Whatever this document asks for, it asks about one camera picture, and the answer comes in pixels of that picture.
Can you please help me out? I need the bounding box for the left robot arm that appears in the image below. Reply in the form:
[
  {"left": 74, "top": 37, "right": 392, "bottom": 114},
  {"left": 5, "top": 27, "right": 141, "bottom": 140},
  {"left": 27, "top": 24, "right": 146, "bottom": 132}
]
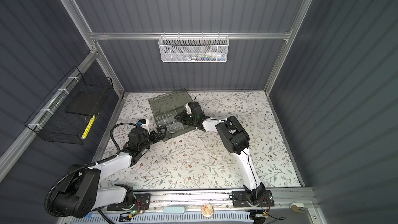
[{"left": 44, "top": 124, "right": 167, "bottom": 218}]

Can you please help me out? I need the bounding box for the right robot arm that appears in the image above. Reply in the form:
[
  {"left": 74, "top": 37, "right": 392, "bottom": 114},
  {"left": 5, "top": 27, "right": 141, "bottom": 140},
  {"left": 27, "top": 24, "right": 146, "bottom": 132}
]
[{"left": 174, "top": 102, "right": 265, "bottom": 203}]

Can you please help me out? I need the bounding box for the grey compartment organizer box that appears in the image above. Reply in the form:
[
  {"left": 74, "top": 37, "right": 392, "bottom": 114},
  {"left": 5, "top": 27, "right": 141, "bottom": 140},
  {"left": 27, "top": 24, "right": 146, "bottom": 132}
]
[{"left": 148, "top": 89, "right": 195, "bottom": 141}]

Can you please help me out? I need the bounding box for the floral table mat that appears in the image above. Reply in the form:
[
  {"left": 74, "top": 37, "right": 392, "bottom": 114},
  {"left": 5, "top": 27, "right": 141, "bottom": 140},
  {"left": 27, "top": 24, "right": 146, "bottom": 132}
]
[{"left": 101, "top": 91, "right": 300, "bottom": 190}]

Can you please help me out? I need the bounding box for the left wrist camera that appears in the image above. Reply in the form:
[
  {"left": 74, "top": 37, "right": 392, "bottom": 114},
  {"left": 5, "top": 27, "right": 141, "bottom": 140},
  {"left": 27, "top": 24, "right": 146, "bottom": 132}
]
[{"left": 137, "top": 119, "right": 150, "bottom": 132}]

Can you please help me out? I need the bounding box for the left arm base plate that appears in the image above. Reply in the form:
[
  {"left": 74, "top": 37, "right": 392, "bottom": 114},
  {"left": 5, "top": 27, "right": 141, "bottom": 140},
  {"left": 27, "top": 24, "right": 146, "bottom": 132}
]
[{"left": 106, "top": 194, "right": 151, "bottom": 211}]

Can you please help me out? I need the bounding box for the white wire mesh basket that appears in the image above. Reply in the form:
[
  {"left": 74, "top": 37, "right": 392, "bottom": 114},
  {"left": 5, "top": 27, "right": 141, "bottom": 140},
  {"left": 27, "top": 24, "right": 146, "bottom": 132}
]
[{"left": 158, "top": 37, "right": 230, "bottom": 63}]

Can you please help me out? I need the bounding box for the black wire basket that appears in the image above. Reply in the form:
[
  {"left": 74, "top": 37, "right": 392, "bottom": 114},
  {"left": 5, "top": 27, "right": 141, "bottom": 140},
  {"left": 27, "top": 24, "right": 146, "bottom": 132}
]
[{"left": 25, "top": 67, "right": 113, "bottom": 145}]

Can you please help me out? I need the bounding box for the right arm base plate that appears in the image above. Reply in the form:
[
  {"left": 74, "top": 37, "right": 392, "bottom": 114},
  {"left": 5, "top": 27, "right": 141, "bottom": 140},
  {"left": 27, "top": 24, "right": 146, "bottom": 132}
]
[{"left": 229, "top": 190, "right": 275, "bottom": 208}]

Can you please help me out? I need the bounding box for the black corrugated cable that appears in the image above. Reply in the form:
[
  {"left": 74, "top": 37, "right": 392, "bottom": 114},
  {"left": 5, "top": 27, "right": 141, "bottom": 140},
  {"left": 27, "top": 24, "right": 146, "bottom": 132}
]
[{"left": 44, "top": 122, "right": 141, "bottom": 218}]

